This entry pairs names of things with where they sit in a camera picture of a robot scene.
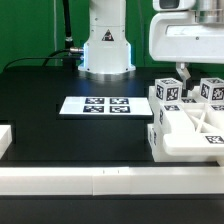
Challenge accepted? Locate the white chair seat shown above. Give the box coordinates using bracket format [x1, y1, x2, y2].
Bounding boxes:
[147, 124, 224, 162]

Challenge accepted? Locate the white marker base plate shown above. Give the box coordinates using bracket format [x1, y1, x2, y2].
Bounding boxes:
[59, 96, 153, 116]

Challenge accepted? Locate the white chair back frame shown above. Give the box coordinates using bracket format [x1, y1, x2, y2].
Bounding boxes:
[148, 85, 224, 157]

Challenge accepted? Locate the white marker cube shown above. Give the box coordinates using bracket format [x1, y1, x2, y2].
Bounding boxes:
[155, 78, 182, 102]
[200, 77, 224, 103]

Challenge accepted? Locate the black cable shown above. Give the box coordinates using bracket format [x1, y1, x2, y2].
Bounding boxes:
[1, 47, 84, 73]

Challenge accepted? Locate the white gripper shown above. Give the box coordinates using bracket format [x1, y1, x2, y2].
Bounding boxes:
[149, 0, 224, 90]

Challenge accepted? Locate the white marker cube front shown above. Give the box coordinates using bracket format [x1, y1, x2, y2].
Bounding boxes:
[155, 78, 182, 102]

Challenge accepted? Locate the white front wall rail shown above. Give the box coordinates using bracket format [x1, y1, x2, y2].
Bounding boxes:
[0, 167, 224, 196]

